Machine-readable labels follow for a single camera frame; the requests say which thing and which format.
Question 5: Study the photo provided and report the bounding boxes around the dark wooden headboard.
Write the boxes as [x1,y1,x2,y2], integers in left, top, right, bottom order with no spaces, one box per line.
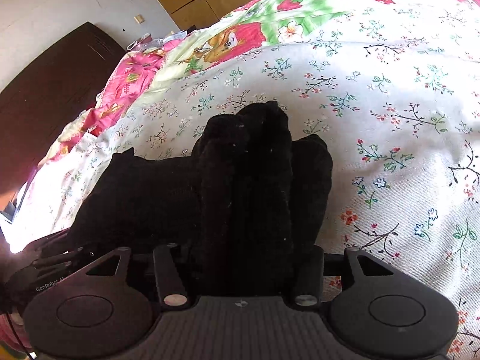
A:
[1,22,125,206]

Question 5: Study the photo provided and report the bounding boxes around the black pants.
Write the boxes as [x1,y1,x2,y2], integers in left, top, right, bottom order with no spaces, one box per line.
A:
[67,101,333,296]

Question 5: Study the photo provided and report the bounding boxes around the floral bed quilt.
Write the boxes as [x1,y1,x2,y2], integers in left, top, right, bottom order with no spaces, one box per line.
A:
[2,0,479,359]

